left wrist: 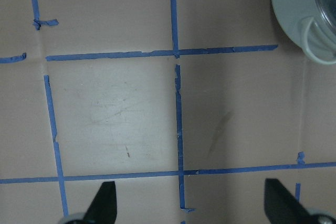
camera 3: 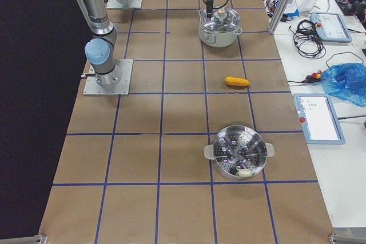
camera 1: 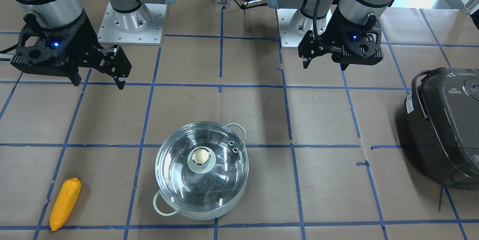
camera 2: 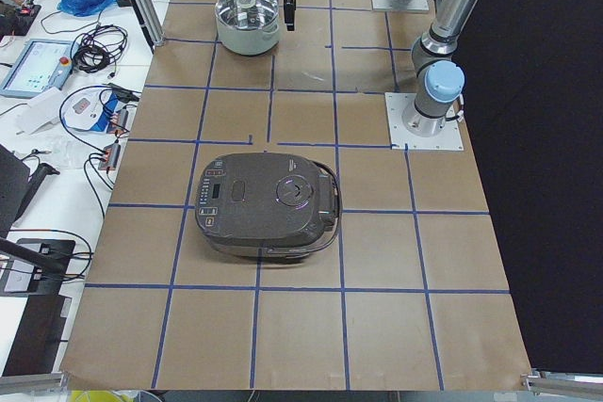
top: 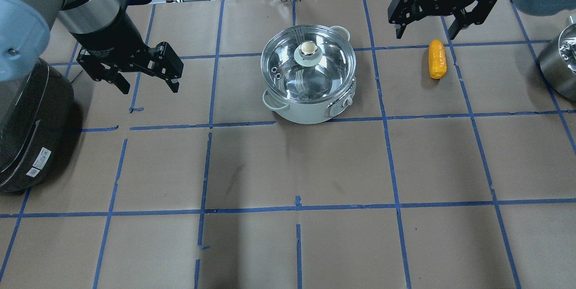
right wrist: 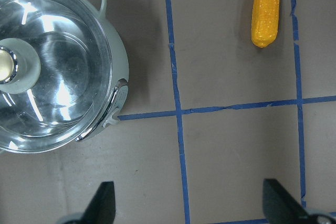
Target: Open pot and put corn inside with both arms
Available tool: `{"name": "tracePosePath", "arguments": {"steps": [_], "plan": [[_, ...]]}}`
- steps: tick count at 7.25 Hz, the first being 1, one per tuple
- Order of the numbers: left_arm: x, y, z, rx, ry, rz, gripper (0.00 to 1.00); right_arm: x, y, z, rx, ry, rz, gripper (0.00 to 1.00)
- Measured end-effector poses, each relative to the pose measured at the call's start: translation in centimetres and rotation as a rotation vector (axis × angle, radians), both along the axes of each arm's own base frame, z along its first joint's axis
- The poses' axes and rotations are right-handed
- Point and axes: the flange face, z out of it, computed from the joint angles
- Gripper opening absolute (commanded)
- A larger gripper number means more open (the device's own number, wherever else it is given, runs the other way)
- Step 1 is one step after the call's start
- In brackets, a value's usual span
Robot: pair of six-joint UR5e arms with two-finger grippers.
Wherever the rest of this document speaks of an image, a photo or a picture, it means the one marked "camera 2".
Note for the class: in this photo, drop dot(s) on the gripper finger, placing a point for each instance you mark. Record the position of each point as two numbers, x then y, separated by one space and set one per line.
288 12
292 27

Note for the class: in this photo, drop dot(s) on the glass pot lid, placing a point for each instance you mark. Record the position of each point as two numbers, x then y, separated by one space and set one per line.
247 15

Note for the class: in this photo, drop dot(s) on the pale green electric pot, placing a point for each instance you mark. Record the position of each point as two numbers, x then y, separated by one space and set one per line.
249 43

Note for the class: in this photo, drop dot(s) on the emergency stop button box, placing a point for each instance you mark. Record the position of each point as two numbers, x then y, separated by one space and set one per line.
124 3

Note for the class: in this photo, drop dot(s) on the dark brown rice cooker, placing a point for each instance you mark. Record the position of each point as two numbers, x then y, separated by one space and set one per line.
268 205

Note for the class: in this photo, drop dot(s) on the white blue box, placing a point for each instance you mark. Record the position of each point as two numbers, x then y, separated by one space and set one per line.
91 110

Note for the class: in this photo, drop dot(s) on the near teach pendant tablet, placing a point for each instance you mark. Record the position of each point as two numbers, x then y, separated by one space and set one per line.
42 64

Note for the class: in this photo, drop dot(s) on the black monitor stand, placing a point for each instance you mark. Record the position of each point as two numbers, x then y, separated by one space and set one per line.
17 187

